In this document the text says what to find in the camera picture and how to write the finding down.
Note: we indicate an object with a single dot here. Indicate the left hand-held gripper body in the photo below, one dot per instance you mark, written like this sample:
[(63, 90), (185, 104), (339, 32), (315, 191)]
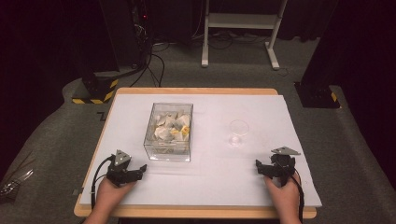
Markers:
[(120, 172)]

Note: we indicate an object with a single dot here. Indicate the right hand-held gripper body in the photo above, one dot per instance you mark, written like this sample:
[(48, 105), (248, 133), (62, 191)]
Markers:
[(280, 168)]

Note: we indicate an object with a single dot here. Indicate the clear glass cup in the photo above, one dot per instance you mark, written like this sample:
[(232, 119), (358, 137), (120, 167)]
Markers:
[(239, 128)]

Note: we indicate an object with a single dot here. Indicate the pile of tea bags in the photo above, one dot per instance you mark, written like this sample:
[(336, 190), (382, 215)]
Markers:
[(169, 129)]

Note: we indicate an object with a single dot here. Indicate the clear acrylic box case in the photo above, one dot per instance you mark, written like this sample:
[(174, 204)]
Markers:
[(172, 107)]

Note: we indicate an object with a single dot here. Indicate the person's left hand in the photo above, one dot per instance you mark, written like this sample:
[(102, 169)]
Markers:
[(109, 196)]

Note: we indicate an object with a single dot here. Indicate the person's right hand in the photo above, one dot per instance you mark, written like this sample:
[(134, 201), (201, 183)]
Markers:
[(286, 199)]

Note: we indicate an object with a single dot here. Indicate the white table mat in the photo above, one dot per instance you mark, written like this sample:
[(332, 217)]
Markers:
[(218, 180)]

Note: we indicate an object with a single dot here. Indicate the black base with yellow mark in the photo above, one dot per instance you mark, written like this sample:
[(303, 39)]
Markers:
[(316, 95)]

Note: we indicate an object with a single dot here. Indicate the black base with hazard stripes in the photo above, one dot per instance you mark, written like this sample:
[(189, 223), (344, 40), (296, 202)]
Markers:
[(95, 88)]

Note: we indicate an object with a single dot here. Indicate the wooden table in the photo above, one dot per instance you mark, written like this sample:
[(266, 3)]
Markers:
[(193, 90)]

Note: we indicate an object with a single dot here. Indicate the clear plastic bag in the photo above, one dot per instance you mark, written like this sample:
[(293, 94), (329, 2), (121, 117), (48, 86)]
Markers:
[(14, 183)]

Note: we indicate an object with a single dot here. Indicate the black equipment tower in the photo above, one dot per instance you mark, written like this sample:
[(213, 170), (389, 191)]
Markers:
[(127, 34)]

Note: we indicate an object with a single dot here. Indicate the white metal stand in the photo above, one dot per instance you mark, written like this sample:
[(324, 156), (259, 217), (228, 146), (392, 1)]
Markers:
[(241, 21)]

